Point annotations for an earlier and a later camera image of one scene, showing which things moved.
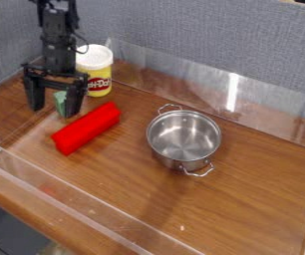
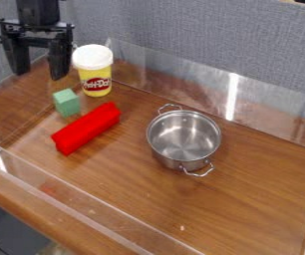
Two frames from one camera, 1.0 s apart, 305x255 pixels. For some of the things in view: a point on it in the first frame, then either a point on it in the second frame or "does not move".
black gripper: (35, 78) → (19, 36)
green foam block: (59, 97) does not move
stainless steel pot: (184, 137) does not move
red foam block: (69, 137) does not move
